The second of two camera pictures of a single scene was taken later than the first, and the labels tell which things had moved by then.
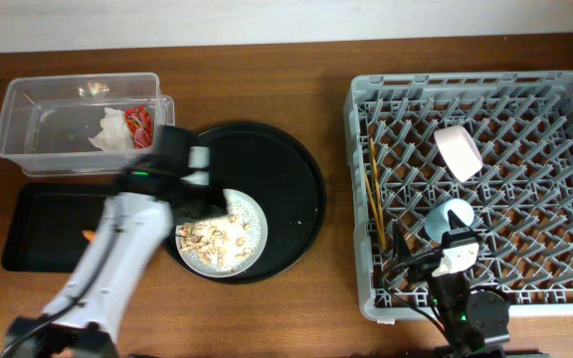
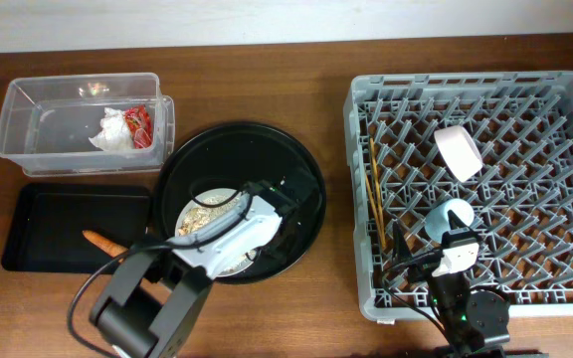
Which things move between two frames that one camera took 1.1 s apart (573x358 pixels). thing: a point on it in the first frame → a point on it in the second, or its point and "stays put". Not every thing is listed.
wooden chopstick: x=379 y=207 stays put
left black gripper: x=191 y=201 → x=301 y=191
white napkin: x=115 y=134 stays put
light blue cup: x=437 y=221 stays put
